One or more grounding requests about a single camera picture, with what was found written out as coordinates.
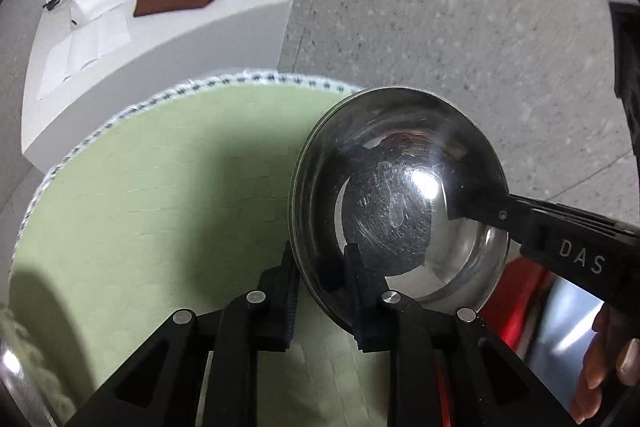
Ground stainless steel plate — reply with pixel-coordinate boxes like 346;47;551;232
519;273;609;414

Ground white cabinet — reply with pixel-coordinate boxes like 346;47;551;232
20;0;297;174

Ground red plastic container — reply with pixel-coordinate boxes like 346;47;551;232
435;256;553;427

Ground round green table mat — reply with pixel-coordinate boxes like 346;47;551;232
7;68;392;427

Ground white paper sheets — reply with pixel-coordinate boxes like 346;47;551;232
37;7;134;100

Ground person's right hand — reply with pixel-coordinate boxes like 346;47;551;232
570;303;640;426

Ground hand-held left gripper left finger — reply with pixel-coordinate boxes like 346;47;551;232
65;241;302;427

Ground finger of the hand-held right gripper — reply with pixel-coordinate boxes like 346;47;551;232
446;191;640;244

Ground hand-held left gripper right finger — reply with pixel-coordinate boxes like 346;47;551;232
343;243;577;427

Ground shiny steel dish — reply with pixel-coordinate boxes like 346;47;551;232
0;302;57;427

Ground black object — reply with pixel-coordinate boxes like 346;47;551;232
607;0;640;190

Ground stainless steel bowl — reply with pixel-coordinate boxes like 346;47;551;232
288;85;512;334

